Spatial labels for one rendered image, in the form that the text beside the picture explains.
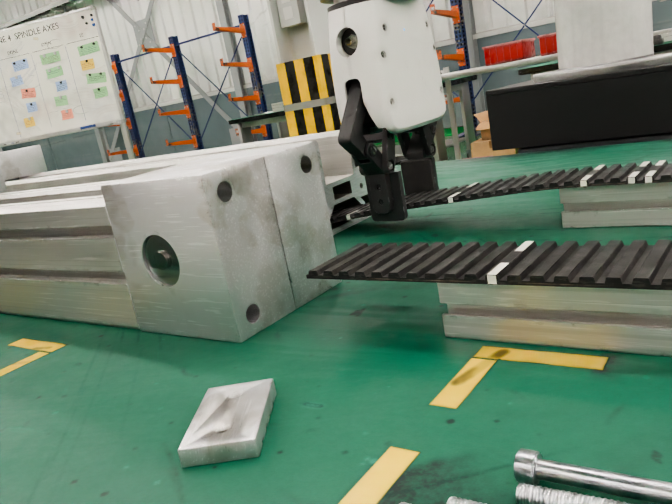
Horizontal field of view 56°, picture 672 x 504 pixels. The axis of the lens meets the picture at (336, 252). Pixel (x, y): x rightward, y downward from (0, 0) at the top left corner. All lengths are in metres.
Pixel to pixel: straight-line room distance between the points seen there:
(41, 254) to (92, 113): 5.76
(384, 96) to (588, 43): 0.48
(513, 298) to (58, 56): 6.18
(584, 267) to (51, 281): 0.35
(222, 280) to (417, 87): 0.25
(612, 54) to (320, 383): 0.71
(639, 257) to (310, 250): 0.19
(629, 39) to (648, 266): 0.67
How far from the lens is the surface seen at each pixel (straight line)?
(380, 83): 0.49
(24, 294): 0.53
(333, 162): 0.61
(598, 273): 0.28
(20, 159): 1.03
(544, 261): 0.30
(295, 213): 0.39
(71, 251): 0.46
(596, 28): 0.93
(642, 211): 0.47
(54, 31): 6.40
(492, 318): 0.30
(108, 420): 0.32
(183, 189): 0.35
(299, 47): 4.04
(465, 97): 6.29
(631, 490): 0.20
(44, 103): 6.53
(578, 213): 0.48
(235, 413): 0.27
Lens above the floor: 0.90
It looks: 14 degrees down
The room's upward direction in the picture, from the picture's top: 11 degrees counter-clockwise
